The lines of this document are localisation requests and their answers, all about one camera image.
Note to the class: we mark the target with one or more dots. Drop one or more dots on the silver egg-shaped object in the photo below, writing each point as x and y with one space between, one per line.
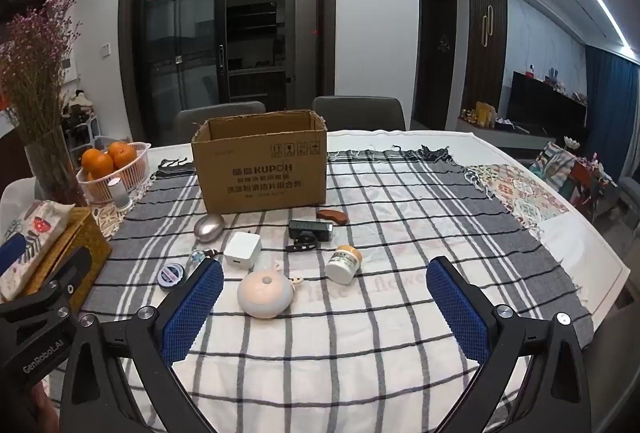
209 228

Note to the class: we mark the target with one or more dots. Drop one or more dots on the white charger plug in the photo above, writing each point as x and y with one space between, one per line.
242 251

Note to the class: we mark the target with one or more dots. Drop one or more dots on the white jar with yellow lid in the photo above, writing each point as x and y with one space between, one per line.
342 265

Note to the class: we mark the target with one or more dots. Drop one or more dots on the colourful patterned cloth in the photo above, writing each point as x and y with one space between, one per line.
515 193

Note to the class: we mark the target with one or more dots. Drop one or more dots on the small white keyring trinket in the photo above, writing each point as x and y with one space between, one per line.
297 283

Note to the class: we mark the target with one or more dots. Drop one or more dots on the orange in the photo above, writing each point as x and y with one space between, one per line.
123 152
97 162

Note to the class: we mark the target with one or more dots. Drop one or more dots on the black television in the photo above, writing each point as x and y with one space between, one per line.
547 105

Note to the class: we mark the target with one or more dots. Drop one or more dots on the small round blue tin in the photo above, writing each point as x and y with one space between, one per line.
171 275

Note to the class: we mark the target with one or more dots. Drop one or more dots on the white plastic fruit basket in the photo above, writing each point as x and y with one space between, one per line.
125 180

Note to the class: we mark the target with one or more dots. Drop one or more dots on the black power adapter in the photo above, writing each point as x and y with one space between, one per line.
310 230

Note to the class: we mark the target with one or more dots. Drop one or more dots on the white shoe rack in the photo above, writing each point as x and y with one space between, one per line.
80 123

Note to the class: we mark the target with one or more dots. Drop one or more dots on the glass vase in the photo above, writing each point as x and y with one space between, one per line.
52 173

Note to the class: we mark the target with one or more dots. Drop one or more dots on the curved brown wooden piece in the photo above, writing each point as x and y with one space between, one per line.
332 216

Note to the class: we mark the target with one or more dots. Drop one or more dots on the white wall switch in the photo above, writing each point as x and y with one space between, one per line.
104 51

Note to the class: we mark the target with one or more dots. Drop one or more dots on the dark slatted cabinet door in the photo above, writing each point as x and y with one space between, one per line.
486 43

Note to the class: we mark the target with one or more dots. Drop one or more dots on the brown cardboard box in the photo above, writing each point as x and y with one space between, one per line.
260 173

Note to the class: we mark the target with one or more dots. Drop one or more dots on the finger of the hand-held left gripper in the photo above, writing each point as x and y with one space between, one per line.
75 268
10 250

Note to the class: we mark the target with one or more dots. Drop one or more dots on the yellow boxes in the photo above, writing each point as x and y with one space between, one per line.
484 114

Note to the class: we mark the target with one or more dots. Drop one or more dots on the grey dining chair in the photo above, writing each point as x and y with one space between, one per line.
220 120
360 113

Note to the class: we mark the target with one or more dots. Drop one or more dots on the round pale pink device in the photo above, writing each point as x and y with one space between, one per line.
265 295

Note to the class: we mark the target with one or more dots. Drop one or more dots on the pile of colourful clothes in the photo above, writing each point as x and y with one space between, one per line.
570 173

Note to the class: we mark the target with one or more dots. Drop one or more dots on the white television cabinet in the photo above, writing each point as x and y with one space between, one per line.
505 138

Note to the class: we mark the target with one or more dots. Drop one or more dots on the dark glass sliding door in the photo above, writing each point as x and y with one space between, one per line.
185 33

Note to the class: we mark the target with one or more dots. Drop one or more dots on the dried purple flowers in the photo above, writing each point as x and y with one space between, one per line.
35 63

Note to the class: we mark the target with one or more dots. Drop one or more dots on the silver refrigerator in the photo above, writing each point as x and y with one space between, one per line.
302 28

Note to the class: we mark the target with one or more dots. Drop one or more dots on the blue curtain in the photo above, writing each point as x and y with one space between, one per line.
612 113

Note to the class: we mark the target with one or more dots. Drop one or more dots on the grey plaid tablecloth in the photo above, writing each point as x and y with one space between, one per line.
350 343

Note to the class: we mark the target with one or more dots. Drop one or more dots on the black clip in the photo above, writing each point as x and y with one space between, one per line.
302 244

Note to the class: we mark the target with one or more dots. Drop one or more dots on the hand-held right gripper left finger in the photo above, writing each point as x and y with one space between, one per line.
192 313

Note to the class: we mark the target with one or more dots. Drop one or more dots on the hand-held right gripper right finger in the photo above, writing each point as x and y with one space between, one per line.
457 313

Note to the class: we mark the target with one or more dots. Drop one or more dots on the dark wooden door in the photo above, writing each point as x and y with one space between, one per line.
439 58

